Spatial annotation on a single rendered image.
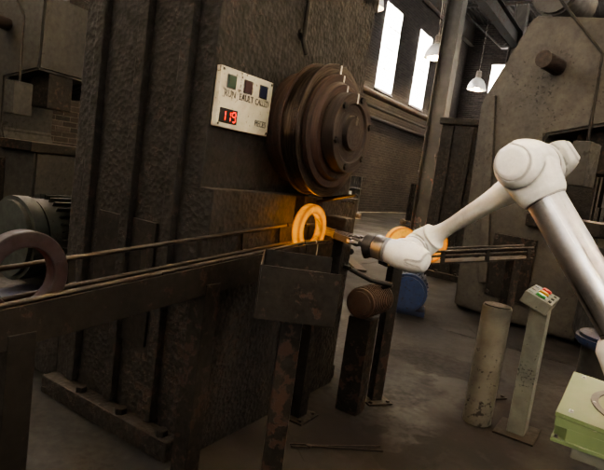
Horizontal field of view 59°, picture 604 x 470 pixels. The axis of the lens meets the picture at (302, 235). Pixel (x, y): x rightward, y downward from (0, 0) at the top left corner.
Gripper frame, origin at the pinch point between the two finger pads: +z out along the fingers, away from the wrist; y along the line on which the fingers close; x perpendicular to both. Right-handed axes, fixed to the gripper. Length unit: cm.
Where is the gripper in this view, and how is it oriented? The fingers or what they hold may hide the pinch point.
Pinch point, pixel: (327, 231)
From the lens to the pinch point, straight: 207.2
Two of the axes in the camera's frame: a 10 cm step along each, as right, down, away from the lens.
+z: -8.2, -2.7, 5.1
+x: 2.1, -9.6, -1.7
